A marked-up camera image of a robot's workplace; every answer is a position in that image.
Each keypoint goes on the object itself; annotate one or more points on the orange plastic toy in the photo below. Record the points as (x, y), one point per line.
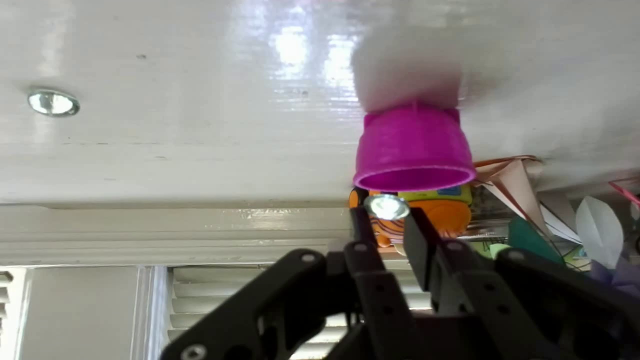
(450, 212)

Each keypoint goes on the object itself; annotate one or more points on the white window shutter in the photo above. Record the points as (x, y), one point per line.
(200, 300)
(5, 310)

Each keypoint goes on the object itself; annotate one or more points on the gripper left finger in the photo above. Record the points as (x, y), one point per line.
(280, 295)

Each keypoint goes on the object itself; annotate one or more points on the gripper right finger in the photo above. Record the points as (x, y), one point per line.
(550, 290)

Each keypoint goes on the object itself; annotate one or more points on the white fuzzy object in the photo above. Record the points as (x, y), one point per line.
(407, 70)

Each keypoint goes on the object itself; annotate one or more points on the white paper leaf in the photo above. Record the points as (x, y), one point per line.
(599, 232)

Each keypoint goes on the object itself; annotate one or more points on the green paper piece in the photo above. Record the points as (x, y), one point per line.
(530, 240)

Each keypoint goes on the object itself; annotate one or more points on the magenta plastic cup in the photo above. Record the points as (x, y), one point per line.
(414, 145)

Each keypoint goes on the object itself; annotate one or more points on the silver round knob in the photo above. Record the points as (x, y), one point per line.
(53, 103)
(386, 207)

